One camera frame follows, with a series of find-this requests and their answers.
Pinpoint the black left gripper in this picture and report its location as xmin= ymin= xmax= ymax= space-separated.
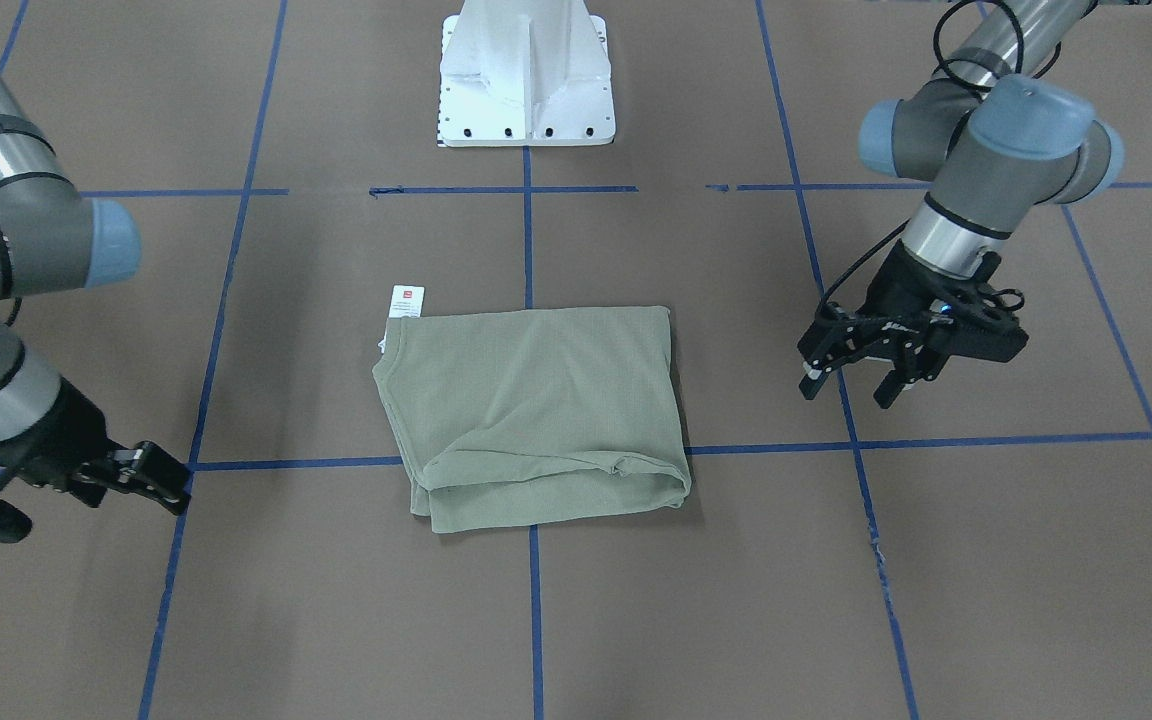
xmin=797 ymin=238 xmax=1029 ymax=409

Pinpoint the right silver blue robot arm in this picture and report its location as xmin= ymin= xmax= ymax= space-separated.
xmin=0 ymin=73 xmax=189 ymax=544

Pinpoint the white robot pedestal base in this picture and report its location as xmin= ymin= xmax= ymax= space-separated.
xmin=435 ymin=1 xmax=617 ymax=149

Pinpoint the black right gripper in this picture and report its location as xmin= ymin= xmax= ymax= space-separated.
xmin=0 ymin=379 xmax=191 ymax=543

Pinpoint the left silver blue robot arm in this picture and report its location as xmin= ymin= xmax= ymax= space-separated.
xmin=797 ymin=1 xmax=1126 ymax=407

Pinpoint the white paper price tag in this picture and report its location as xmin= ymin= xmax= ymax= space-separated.
xmin=388 ymin=285 xmax=426 ymax=319

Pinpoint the olive green long-sleeve shirt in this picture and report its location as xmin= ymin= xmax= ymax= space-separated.
xmin=372 ymin=306 xmax=692 ymax=535

